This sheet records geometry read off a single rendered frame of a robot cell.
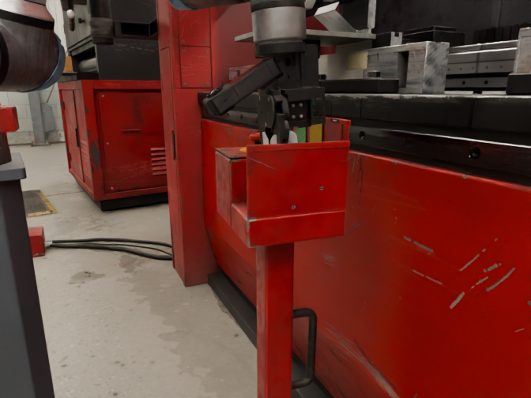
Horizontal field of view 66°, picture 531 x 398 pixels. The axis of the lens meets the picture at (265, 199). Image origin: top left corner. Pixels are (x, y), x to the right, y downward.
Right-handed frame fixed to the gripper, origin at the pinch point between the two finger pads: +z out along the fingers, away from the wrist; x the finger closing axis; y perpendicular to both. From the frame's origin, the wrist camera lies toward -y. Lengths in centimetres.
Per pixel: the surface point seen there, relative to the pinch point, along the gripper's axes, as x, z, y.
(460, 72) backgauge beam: 25, -13, 59
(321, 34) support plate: 23.1, -23.3, 20.5
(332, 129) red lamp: -0.7, -7.3, 9.7
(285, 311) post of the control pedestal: 2.3, 24.4, 1.1
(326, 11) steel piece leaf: 33, -29, 27
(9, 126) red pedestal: 178, -2, -74
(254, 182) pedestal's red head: -4.8, -1.8, -4.8
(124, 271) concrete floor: 144, 72, -32
